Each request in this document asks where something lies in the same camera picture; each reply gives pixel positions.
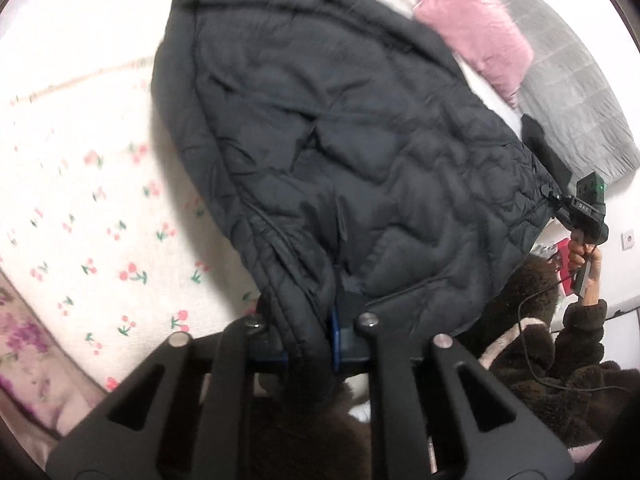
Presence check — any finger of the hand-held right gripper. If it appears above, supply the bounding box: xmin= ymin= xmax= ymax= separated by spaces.
xmin=542 ymin=185 xmax=569 ymax=212

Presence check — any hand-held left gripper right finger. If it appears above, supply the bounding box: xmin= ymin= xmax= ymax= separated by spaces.
xmin=331 ymin=309 xmax=575 ymax=480

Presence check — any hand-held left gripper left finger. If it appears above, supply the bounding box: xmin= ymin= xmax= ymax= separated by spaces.
xmin=46 ymin=315 xmax=289 ymax=480

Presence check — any black puffer jacket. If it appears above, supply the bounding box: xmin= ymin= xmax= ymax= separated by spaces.
xmin=151 ymin=0 xmax=561 ymax=396

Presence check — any person's right forearm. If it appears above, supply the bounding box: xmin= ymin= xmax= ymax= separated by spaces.
xmin=550 ymin=250 xmax=623 ymax=386

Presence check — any person's right hand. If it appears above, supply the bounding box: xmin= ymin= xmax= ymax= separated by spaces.
xmin=567 ymin=238 xmax=597 ymax=274

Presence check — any red box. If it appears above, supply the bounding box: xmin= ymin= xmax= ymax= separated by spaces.
xmin=542 ymin=237 xmax=576 ymax=293

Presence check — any black cloth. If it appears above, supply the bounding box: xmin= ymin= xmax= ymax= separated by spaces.
xmin=520 ymin=114 xmax=574 ymax=196

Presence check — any brown fuzzy robe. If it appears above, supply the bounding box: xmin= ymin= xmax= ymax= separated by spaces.
xmin=250 ymin=252 xmax=640 ymax=480

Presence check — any grey quilted blanket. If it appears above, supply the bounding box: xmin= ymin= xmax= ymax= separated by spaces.
xmin=470 ymin=0 xmax=640 ymax=177

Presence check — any brown fuzzy sleeve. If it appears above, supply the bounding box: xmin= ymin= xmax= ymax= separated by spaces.
xmin=517 ymin=272 xmax=640 ymax=393

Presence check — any pink velvet pillow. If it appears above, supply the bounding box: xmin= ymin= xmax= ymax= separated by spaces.
xmin=414 ymin=0 xmax=535 ymax=107

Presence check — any cherry print bed sheet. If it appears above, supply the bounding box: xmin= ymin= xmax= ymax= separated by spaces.
xmin=0 ymin=55 xmax=281 ymax=396

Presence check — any pink floral cloth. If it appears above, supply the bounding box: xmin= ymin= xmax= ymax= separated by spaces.
xmin=0 ymin=270 xmax=118 ymax=443

